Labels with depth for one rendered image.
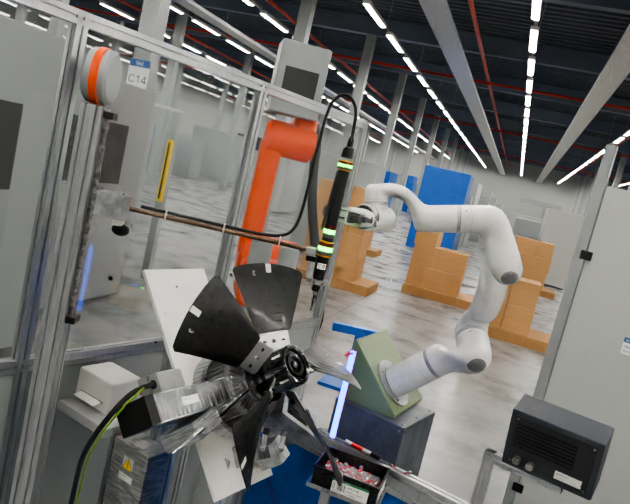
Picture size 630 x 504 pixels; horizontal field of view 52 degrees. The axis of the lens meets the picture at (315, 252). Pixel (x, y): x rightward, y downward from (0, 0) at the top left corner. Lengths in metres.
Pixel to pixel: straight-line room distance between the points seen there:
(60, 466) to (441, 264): 9.23
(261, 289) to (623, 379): 2.04
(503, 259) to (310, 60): 3.98
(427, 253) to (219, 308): 9.51
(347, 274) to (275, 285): 8.00
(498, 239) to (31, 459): 1.58
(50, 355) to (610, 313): 2.52
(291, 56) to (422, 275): 6.22
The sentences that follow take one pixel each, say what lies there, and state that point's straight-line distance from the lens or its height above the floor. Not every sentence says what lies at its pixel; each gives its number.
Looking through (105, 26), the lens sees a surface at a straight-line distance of 2.10.
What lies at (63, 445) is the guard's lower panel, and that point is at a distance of 2.43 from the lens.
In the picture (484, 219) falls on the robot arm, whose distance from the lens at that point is 2.09.
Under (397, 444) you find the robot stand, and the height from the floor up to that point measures 0.86.
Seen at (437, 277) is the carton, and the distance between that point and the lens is 11.12.
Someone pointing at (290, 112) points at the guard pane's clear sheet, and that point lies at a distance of 2.81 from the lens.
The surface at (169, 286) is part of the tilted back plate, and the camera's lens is 2.00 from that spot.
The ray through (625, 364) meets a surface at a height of 1.19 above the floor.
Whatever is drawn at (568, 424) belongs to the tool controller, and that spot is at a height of 1.24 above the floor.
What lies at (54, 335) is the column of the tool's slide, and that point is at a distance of 2.01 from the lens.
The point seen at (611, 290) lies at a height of 1.52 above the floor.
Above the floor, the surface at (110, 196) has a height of 1.56.
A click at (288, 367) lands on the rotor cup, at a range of 1.81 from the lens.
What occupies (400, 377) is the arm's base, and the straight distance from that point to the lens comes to 2.50.
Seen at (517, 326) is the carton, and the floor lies 0.23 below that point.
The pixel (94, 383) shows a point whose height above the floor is 0.94.
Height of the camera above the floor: 1.78
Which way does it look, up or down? 8 degrees down
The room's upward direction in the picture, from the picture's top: 13 degrees clockwise
